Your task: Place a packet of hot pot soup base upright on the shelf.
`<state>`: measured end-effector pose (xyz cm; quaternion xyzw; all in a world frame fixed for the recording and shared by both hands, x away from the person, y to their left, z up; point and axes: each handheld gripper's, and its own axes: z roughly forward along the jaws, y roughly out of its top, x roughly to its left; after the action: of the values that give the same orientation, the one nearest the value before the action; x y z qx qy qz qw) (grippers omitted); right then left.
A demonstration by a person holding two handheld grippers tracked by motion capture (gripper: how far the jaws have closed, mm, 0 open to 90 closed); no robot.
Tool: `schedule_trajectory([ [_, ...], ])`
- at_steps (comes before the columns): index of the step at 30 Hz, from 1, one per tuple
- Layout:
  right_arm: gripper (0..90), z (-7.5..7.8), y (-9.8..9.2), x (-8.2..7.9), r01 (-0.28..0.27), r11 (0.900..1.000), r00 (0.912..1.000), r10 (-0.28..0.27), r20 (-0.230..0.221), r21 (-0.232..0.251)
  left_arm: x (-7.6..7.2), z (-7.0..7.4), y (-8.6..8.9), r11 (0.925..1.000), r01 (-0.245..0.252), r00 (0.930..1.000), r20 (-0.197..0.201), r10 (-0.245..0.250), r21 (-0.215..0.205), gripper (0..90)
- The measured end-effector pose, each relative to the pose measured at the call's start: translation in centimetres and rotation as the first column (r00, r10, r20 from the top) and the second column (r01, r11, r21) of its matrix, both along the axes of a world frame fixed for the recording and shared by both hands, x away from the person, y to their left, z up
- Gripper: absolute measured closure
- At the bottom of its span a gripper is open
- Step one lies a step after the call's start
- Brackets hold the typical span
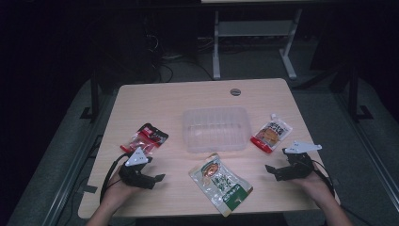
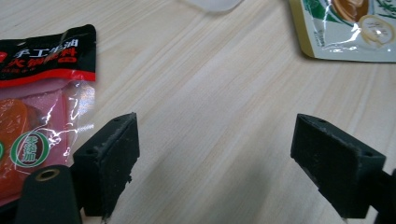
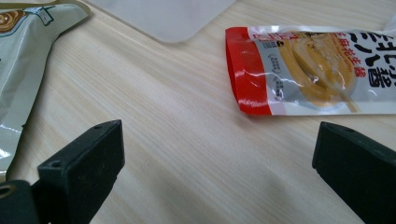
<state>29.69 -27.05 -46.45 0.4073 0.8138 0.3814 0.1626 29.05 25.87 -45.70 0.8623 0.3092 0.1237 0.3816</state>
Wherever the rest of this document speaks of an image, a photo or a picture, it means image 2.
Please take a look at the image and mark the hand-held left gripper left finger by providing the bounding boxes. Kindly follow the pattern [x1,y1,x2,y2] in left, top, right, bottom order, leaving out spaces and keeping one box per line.
[72,112,141,218]

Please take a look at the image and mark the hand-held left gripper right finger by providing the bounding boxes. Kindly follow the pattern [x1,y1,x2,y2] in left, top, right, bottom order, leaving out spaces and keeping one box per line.
[290,113,388,219]

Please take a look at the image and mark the red and black sauce packet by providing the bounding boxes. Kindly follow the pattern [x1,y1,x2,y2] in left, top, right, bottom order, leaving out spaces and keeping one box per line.
[0,23,97,207]

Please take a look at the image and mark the clear plastic container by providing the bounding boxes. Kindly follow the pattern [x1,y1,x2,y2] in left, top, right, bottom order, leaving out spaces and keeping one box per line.
[179,0,245,13]

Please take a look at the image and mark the green and white food packet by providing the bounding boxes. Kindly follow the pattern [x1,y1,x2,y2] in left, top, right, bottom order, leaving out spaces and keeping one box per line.
[288,0,396,63]

